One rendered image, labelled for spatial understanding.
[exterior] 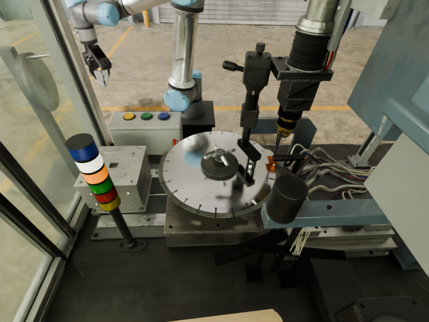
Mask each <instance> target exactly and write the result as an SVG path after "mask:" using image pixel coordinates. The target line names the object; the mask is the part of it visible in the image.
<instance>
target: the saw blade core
mask: <svg viewBox="0 0 429 322"><path fill-rule="evenodd" d="M210 133H211V134H210ZM210 133H209V132H203V133H199V134H195V135H192V136H189V137H187V138H185V139H183V140H182V141H180V142H178V144H176V145H175V146H174V147H173V148H172V149H171V150H170V152H169V153H168V154H167V156H166V158H165V161H164V163H163V177H164V180H165V183H166V185H167V186H168V188H169V190H170V191H171V192H172V193H173V194H174V195H175V196H176V197H177V198H178V199H179V200H180V201H182V202H183V203H185V204H187V205H189V206H191V207H193V208H196V209H199V205H201V207H200V210H202V211H208V212H213V213H215V208H217V209H216V212H217V213H231V212H232V209H231V208H233V212H236V211H241V210H245V209H247V208H250V207H252V206H254V205H255V204H254V203H253V202H252V200H254V201H255V202H256V203H259V202H261V200H263V199H264V198H265V197H266V196H267V195H268V193H270V191H271V189H272V187H273V183H274V182H275V178H276V170H275V165H274V164H269V162H268V160H267V156H270V155H269V153H268V152H267V151H266V150H265V149H264V148H263V147H262V146H261V145H259V144H258V143H256V142H255V141H253V140H251V139H250V140H249V142H250V143H251V144H252V145H253V146H254V147H255V148H256V149H257V150H258V151H259V152H260V154H261V155H262V156H261V159H260V160H258V161H257V163H256V167H255V169H247V168H246V162H247V158H248V157H247V155H246V154H245V153H244V152H243V150H242V149H241V148H240V147H239V146H238V145H237V140H238V139H240V138H242V135H239V134H234V133H231V132H218V131H216V132H210ZM233 135H234V136H233ZM214 142H215V143H216V145H217V146H218V148H222V149H224V150H229V149H232V148H235V149H236V151H234V152H232V153H231V154H233V155H234V156H235V157H236V158H237V160H238V163H239V165H238V170H237V172H236V173H235V174H234V175H233V176H231V177H229V178H225V179H215V178H211V177H209V176H208V175H206V174H205V173H204V172H203V171H202V169H201V166H200V162H201V159H202V157H203V156H204V155H205V154H206V153H208V152H210V151H214V150H215V148H214V146H213V145H212V143H214ZM166 161H170V162H166ZM167 171H168V172H167ZM270 178H271V180H270ZM168 181H171V182H168ZM266 188H267V189H266ZM176 190H177V192H176ZM258 197H259V198H258ZM186 199H188V200H186ZM246 204H248V206H247V205H246Z"/></svg>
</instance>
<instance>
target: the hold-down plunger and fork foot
mask: <svg viewBox="0 0 429 322"><path fill-rule="evenodd" d="M251 129H252V128H245V127H243V133H242V138H240V139H238V140H237V145H238V146H239V147H240V148H241V149H242V150H243V152H244V153H245V154H246V155H247V157H248V158H247V162H246V168H247V169H248V166H249V162H250V160H251V161H252V162H253V169H255V167H256V163H257V161H258V160H260V159H261V156H262V155H261V154H260V152H259V151H258V150H257V149H256V148H255V147H254V146H253V145H252V144H251V143H250V142H249V140H250V132H251Z"/></svg>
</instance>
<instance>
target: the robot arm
mask: <svg viewBox="0 0 429 322"><path fill-rule="evenodd" d="M168 2H170V6H171V7H172V9H173V10H174V41H173V57H172V75H171V76H170V77H169V79H168V90H167V91H166V92H165V95H164V101H165V104H166V105H167V106H168V107H169V109H171V110H173V111H175V112H181V117H182V118H185V119H197V118H201V117H202V116H203V115H205V112H206V109H205V106H204V103H203V101H202V74H201V72H200V71H199V70H196V69H193V62H194V55H195V44H196V37H197V26H198V19H199V15H200V14H202V13H203V12H204V3H205V0H106V1H102V2H99V3H94V2H88V1H87V0H65V3H66V6H67V10H68V12H69V14H70V17H71V21H72V22H73V26H74V28H75V30H76V31H75V34H76V35H77V36H78V39H79V41H80V43H81V44H83V45H84V48H85V50H86V51H85V52H81V53H82V57H83V58H84V62H85V64H86V65H87V66H88V67H89V68H88V69H89V72H90V73H91V75H92V76H93V77H94V78H95V79H96V80H97V81H98V82H99V84H101V85H102V86H103V87H107V84H108V81H109V75H110V68H112V63H111V62H110V60H109V59H108V57H107V56H106V55H105V53H104V52H103V51H102V50H101V48H100V46H99V45H95V43H98V39H97V34H96V31H95V28H94V25H101V26H107V27H110V26H116V25H117V23H118V22H119V20H121V19H123V18H127V17H129V16H131V15H134V14H136V13H139V12H143V11H145V10H148V9H150V8H154V7H156V6H159V5H161V4H165V3H168ZM98 68H101V70H100V71H101V73H102V75H103V79H104V83H103V79H102V78H101V73H100V72H99V71H98V70H97V69H98Z"/></svg>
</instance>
